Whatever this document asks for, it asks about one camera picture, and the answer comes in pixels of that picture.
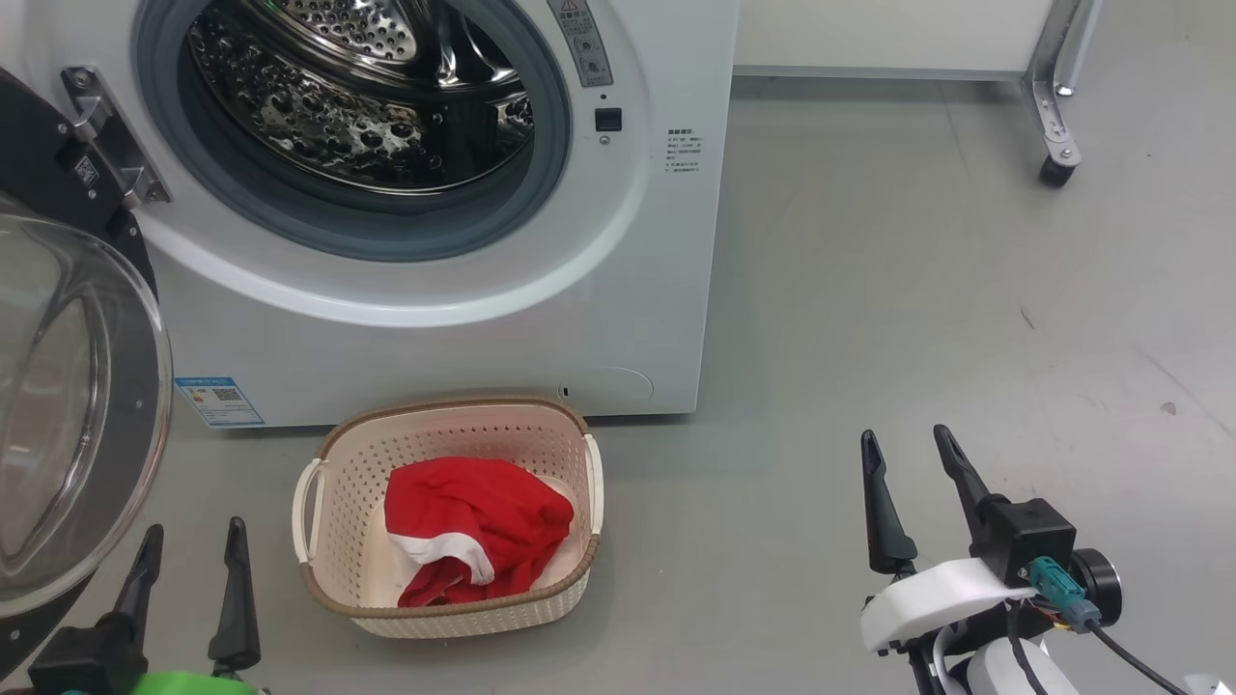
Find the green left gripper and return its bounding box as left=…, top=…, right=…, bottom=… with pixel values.
left=111, top=517, right=264, bottom=695

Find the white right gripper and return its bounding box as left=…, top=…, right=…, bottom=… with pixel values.
left=859, top=424, right=1036, bottom=695

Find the black round glass washer door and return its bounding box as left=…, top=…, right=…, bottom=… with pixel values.
left=0, top=66, right=175, bottom=681

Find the red garment with white trim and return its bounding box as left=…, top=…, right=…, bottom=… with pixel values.
left=383, top=458, right=576, bottom=609

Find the cream perforated laundry basket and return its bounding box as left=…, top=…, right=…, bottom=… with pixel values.
left=292, top=396, right=605, bottom=640

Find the white front-load washing machine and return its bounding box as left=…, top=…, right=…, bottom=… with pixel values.
left=0, top=0, right=741, bottom=431

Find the small printed text label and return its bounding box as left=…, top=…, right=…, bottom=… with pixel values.
left=663, top=125, right=705, bottom=177

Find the white partition panel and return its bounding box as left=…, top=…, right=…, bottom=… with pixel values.
left=732, top=0, right=1063, bottom=80

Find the grey warning sticker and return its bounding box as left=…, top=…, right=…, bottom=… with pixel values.
left=547, top=0, right=615, bottom=89

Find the teal right camera connector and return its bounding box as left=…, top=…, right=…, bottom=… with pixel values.
left=1026, top=557, right=1103, bottom=631

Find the thin black camera cable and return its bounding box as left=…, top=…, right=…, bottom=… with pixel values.
left=1086, top=618, right=1194, bottom=695

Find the metal caster bracket leg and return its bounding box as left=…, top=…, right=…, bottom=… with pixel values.
left=1022, top=0, right=1108, bottom=167

